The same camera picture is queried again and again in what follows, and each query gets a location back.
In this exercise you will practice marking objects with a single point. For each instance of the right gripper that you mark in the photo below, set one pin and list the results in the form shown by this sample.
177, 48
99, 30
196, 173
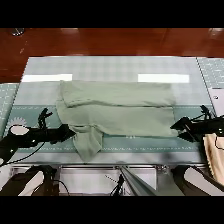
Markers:
192, 128

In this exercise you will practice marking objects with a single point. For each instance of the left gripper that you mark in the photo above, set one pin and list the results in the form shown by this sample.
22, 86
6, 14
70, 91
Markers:
61, 133

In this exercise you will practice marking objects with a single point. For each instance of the pale green T-shirt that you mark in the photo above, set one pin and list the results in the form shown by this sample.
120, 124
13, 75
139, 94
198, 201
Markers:
116, 113

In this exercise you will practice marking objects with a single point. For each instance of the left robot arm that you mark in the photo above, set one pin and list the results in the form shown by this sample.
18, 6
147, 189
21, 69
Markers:
33, 136

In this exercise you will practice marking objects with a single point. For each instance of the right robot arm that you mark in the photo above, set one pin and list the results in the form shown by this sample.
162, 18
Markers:
210, 126

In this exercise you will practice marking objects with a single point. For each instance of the beige garment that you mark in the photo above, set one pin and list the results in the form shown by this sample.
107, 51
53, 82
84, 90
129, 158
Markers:
213, 160

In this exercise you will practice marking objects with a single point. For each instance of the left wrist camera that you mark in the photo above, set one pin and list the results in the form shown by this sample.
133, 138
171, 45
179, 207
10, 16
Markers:
44, 116

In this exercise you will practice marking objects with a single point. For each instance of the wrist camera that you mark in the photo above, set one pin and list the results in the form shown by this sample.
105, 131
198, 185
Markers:
205, 112
44, 116

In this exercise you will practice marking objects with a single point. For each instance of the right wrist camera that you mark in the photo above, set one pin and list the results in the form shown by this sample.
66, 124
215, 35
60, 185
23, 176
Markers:
205, 112

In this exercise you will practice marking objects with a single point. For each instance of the silver frame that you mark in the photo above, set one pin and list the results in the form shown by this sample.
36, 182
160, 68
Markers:
140, 186

